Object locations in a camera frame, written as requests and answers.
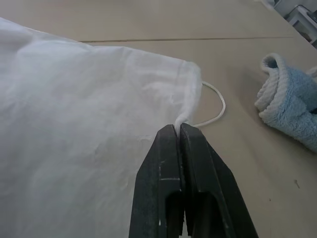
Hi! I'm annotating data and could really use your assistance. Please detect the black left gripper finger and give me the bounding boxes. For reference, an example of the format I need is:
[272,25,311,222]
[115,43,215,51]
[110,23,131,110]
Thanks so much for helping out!
[180,123,260,238]
[129,124,186,238]

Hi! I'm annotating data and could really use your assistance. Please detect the light blue towel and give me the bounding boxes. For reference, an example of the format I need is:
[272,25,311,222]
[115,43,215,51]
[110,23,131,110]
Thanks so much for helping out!
[254,53,317,151]

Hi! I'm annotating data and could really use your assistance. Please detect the white drawstring bag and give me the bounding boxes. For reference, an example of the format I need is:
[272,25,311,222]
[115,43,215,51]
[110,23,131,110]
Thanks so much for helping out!
[0,16,203,238]

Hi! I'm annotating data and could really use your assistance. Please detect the grey background equipment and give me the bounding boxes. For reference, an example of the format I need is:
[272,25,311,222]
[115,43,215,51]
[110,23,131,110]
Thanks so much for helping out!
[260,0,317,52]

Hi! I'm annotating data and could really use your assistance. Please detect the white drawstring cord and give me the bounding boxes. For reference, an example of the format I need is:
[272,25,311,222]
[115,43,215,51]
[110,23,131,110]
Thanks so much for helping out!
[193,81,226,128]

